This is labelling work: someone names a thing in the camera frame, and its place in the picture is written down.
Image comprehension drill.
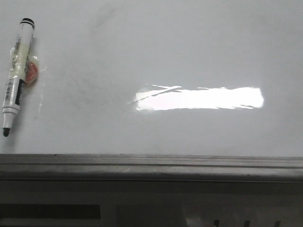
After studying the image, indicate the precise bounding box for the white black whiteboard marker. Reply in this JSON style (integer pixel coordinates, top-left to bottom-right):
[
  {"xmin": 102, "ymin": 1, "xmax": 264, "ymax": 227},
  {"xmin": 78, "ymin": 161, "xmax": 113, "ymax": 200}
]
[{"xmin": 2, "ymin": 17, "xmax": 38, "ymax": 137}]

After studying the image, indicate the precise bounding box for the white whiteboard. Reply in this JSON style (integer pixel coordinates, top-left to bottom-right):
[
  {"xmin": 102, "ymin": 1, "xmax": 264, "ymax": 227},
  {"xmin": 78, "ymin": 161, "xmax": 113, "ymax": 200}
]
[{"xmin": 0, "ymin": 0, "xmax": 303, "ymax": 157}]

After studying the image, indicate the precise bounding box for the grey aluminium whiteboard frame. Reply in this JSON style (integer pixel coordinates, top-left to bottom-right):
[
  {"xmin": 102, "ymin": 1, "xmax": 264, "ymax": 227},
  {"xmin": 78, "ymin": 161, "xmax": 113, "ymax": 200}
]
[{"xmin": 0, "ymin": 154, "xmax": 303, "ymax": 182}]

